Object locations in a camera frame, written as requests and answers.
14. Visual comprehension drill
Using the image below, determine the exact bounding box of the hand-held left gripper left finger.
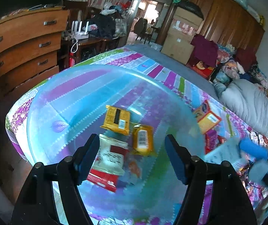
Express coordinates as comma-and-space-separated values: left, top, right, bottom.
11, 133, 100, 225

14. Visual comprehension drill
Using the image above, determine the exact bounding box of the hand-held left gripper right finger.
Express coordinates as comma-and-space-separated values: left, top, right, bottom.
164, 134, 257, 225

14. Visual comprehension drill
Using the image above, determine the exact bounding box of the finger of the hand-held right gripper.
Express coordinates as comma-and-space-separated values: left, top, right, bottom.
239, 138, 268, 160

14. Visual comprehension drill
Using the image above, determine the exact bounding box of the white and red snack packet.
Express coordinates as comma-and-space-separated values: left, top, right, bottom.
87, 133, 129, 193

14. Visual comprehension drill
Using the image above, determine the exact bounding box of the white printed packet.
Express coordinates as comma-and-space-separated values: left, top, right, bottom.
205, 137, 249, 169

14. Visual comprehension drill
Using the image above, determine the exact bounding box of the yellow snack packet white label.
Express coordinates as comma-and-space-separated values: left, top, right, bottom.
131, 124, 157, 157

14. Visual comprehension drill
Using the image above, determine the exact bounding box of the yellow snack packet black stripe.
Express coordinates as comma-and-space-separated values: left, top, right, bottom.
100, 105, 131, 136

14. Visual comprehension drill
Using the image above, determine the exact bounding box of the clear blue plastic basin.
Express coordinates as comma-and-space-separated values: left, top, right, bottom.
26, 64, 210, 217

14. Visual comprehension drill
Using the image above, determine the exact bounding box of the dark floral quilt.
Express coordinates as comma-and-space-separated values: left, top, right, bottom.
249, 131, 268, 152

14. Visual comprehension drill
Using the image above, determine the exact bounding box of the grey pillow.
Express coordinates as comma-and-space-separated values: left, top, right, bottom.
218, 78, 268, 137

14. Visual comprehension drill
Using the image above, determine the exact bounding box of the orange box with red edges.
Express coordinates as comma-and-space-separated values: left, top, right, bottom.
193, 100, 222, 134

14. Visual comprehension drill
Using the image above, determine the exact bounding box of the pile of colourful clothes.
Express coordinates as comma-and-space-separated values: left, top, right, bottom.
214, 44, 268, 89

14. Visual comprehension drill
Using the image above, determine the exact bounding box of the red gift box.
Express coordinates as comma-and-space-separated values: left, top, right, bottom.
191, 61, 215, 79

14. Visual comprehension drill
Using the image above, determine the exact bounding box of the red fire extinguisher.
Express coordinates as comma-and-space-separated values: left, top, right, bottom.
68, 52, 76, 68

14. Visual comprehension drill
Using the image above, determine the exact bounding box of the cardboard box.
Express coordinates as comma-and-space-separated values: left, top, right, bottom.
160, 34, 195, 65
172, 7, 203, 26
168, 20, 199, 43

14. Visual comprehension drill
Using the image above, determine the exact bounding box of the dark wooden desk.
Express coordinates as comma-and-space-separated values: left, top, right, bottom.
61, 36, 125, 62

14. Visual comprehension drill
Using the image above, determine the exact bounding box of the maroon cloth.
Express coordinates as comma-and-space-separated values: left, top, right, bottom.
190, 35, 219, 67

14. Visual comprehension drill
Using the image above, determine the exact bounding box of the white router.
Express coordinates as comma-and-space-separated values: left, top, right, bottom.
70, 21, 90, 41

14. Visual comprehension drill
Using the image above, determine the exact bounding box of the wooden dresser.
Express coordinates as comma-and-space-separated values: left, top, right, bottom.
0, 7, 70, 104

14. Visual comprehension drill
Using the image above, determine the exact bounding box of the pile of dark clothes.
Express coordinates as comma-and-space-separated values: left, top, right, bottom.
88, 13, 121, 40

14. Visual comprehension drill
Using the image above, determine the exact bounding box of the wooden wardrobe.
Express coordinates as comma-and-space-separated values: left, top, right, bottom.
158, 0, 265, 59

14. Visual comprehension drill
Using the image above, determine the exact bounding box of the dark chair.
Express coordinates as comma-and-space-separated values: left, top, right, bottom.
134, 18, 153, 44

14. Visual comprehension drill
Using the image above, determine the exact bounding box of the black bag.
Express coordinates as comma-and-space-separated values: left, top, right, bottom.
177, 0, 205, 19

